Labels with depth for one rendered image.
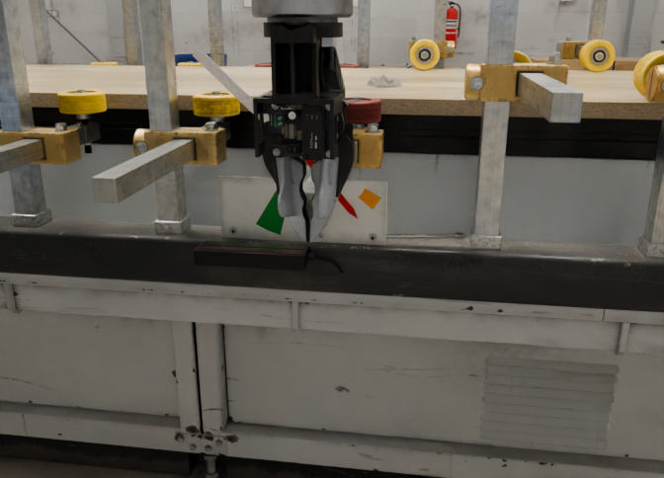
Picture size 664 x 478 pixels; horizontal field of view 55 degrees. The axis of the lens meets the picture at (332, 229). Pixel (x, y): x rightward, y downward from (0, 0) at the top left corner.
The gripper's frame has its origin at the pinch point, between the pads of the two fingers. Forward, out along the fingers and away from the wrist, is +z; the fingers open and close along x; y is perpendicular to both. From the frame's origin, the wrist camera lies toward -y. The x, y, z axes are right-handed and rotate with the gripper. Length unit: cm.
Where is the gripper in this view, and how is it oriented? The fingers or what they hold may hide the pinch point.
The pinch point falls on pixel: (309, 227)
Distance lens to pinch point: 65.2
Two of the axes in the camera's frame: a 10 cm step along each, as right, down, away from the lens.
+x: 9.9, 0.5, -1.4
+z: 0.0, 9.5, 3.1
